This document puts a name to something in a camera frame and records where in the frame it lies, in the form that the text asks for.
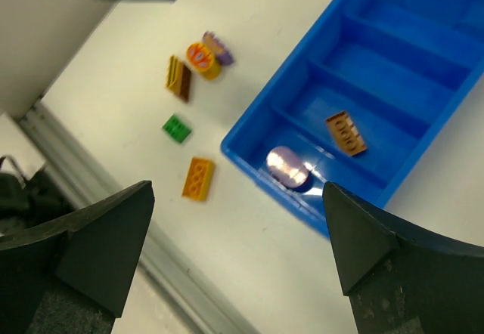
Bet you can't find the green lego brick left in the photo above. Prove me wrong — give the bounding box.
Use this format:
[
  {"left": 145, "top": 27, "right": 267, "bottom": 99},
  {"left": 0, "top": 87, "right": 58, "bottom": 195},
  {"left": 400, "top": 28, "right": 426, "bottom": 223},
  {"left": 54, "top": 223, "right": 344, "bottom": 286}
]
[{"left": 162, "top": 114, "right": 192, "bottom": 144}]

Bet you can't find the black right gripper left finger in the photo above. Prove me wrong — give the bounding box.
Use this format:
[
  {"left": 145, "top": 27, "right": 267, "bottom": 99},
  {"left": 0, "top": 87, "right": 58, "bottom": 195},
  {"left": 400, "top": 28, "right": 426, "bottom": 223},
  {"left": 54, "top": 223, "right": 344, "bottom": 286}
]
[{"left": 1, "top": 181, "right": 155, "bottom": 333}]

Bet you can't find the yellow round flower lego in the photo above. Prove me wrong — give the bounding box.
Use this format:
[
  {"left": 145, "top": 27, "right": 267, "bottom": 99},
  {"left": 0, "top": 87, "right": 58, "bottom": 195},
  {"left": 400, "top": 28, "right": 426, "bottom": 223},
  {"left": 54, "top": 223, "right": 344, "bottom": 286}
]
[{"left": 186, "top": 42, "right": 222, "bottom": 81}]

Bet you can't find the yellow black striped lego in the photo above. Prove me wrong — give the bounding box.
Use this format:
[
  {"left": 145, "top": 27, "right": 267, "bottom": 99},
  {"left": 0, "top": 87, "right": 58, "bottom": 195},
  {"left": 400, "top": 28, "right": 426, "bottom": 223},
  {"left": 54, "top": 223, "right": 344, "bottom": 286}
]
[{"left": 166, "top": 55, "right": 181, "bottom": 93}]

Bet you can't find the blue divided plastic tray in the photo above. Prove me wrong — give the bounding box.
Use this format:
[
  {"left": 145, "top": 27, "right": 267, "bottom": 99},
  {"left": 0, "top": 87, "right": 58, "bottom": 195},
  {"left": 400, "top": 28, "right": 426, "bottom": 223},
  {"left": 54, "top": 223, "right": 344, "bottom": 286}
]
[{"left": 221, "top": 0, "right": 483, "bottom": 236}]

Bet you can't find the orange lego brick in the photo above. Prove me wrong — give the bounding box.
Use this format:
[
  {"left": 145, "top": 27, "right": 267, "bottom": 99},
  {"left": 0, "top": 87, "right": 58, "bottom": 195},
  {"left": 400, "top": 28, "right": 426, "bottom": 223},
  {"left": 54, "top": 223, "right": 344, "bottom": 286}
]
[{"left": 181, "top": 156, "right": 216, "bottom": 202}]

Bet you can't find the small purple lego plate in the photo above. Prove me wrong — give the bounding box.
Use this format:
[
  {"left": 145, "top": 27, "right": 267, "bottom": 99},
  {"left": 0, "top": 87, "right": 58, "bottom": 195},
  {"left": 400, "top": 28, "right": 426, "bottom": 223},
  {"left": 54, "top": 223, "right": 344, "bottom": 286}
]
[{"left": 202, "top": 31, "right": 234, "bottom": 66}]

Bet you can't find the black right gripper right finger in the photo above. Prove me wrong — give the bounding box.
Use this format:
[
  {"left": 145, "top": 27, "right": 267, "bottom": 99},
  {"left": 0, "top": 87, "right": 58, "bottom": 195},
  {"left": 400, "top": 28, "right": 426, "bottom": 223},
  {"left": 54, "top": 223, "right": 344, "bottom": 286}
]
[{"left": 322, "top": 183, "right": 483, "bottom": 333}]

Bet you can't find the brown lego plate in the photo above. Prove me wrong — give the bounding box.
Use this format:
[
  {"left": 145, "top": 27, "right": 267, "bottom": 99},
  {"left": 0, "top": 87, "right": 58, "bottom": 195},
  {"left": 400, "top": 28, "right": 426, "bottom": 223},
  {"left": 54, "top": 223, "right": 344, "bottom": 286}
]
[
  {"left": 326, "top": 111, "right": 368, "bottom": 156},
  {"left": 175, "top": 62, "right": 191, "bottom": 103}
]

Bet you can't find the purple flower lego piece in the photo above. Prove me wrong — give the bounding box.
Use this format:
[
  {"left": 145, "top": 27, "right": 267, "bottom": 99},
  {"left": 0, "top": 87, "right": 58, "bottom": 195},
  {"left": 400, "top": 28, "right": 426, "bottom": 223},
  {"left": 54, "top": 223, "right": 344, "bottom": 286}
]
[{"left": 265, "top": 146, "right": 309, "bottom": 189}]

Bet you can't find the brown lego plate under striped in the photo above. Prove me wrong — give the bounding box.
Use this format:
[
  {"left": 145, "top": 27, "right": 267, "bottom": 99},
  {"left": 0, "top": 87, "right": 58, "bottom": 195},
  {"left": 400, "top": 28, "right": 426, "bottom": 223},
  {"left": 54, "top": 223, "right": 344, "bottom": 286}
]
[{"left": 175, "top": 62, "right": 191, "bottom": 103}]

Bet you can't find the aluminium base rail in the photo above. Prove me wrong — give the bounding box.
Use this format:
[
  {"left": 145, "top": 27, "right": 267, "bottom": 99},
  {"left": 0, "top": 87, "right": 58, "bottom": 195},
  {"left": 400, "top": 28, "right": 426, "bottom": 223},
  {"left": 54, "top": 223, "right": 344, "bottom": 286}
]
[{"left": 20, "top": 102, "right": 254, "bottom": 333}]

